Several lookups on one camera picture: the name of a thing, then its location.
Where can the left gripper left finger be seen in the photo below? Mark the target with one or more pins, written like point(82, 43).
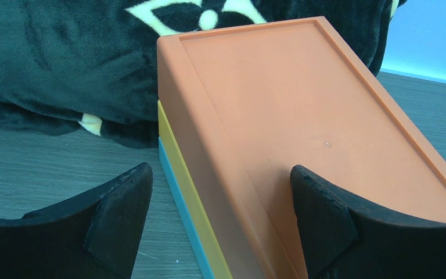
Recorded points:
point(95, 234)

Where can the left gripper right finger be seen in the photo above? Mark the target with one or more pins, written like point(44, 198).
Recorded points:
point(344, 235)

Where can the orange drawer organizer box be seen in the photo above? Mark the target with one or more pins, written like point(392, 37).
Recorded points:
point(240, 107)

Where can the black floral plush blanket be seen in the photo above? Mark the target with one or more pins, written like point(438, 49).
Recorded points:
point(66, 65)

